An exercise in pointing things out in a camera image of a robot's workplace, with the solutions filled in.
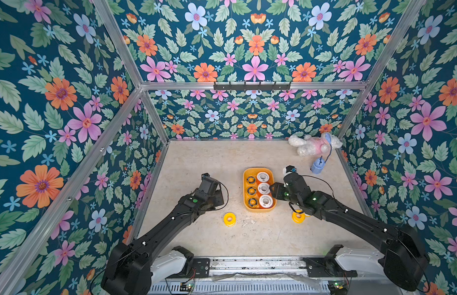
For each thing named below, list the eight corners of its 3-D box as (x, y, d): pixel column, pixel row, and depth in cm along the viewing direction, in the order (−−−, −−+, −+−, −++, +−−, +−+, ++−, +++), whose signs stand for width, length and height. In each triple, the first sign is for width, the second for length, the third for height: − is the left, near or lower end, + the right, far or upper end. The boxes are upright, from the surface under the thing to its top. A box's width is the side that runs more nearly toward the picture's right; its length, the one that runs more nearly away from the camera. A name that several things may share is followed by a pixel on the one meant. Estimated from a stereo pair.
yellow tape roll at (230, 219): (221, 223, 88) (221, 222, 86) (226, 212, 91) (226, 210, 89) (232, 228, 86) (232, 226, 84) (237, 216, 90) (237, 215, 88)
